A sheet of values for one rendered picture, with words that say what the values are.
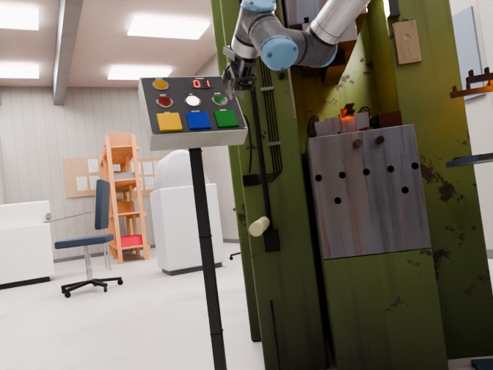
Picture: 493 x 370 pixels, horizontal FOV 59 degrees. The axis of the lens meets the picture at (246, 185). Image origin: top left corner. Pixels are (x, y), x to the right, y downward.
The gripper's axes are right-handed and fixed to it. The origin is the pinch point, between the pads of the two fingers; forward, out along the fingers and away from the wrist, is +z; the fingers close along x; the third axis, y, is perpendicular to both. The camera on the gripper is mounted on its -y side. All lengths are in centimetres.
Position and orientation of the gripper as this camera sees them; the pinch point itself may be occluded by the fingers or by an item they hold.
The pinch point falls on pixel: (231, 95)
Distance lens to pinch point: 148.5
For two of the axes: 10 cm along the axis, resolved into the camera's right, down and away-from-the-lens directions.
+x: 9.4, -1.0, 3.3
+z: -2.2, 5.7, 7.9
